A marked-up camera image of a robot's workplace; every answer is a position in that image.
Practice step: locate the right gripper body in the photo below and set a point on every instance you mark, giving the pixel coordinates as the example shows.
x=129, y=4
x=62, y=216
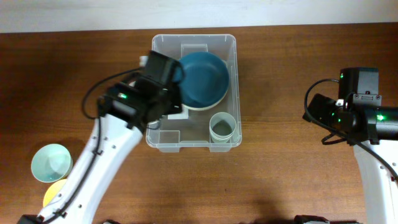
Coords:
x=325, y=111

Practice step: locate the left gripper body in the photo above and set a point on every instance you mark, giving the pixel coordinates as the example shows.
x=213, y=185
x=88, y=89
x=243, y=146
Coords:
x=172, y=101

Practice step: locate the cream large bowl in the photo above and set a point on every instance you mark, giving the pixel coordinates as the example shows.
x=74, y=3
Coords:
x=207, y=107

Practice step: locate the dark blue large bowl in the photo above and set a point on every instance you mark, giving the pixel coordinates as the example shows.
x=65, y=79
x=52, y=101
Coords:
x=203, y=79

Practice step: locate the clear plastic storage bin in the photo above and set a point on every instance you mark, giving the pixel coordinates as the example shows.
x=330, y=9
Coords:
x=172, y=135

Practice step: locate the grey plastic cup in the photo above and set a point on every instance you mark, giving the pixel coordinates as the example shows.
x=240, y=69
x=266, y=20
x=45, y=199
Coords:
x=222, y=124

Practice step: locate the light teal small bowl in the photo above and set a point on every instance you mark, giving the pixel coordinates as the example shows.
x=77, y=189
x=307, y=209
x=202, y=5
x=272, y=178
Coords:
x=51, y=163

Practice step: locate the yellow small bowl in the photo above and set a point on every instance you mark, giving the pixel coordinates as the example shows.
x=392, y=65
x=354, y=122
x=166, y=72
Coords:
x=52, y=191

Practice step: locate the cream plastic cup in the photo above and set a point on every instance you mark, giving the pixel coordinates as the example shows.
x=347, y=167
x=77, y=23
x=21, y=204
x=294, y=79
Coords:
x=221, y=139

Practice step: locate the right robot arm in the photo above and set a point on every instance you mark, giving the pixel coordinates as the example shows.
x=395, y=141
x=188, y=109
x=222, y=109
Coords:
x=358, y=118

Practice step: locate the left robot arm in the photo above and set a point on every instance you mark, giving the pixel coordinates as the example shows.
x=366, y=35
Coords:
x=124, y=112

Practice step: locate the white label in bin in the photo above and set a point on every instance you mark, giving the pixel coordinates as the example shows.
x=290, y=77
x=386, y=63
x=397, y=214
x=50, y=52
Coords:
x=182, y=115

